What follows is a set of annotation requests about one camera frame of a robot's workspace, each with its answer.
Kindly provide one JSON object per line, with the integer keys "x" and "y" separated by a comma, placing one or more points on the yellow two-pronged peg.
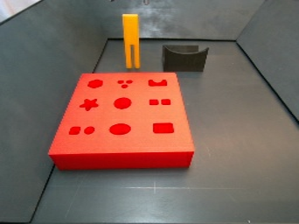
{"x": 131, "y": 40}

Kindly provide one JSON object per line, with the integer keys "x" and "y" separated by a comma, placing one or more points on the red shape-sorting board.
{"x": 124, "y": 122}

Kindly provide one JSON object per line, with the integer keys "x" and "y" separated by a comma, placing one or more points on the black curved holder stand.
{"x": 183, "y": 58}

